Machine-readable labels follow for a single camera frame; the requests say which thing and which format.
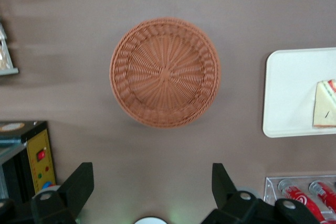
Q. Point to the triangular sandwich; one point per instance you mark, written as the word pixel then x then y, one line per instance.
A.
pixel 325 103

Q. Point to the round brown wicker basket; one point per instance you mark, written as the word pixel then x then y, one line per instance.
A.
pixel 165 74

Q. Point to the clear acrylic bottle rack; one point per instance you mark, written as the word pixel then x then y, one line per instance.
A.
pixel 270 190

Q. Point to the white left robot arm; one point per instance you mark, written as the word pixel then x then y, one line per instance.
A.
pixel 149 221

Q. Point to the metal snack tray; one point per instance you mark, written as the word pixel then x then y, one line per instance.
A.
pixel 10 71

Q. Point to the black food warmer appliance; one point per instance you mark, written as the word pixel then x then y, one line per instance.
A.
pixel 39 142

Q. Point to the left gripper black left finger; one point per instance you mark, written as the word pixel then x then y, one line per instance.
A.
pixel 68 197

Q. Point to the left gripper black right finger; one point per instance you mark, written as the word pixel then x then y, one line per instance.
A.
pixel 236 208

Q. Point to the beige plastic tray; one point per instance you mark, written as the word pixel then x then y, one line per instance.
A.
pixel 288 90

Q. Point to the clear fried snack pack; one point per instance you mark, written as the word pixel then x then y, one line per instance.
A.
pixel 3 56

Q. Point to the red cola bottle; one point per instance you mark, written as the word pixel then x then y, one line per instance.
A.
pixel 302 199
pixel 326 195

